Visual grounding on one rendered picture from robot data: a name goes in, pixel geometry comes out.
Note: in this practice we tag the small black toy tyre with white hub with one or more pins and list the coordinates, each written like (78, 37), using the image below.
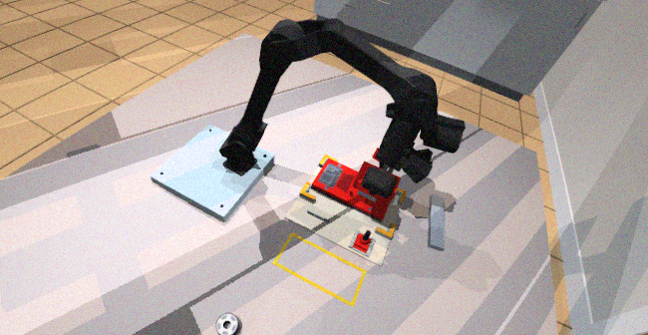
(227, 318)

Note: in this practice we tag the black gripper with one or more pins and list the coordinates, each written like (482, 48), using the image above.
(379, 181)

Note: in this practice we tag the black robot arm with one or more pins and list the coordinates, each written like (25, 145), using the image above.
(414, 93)

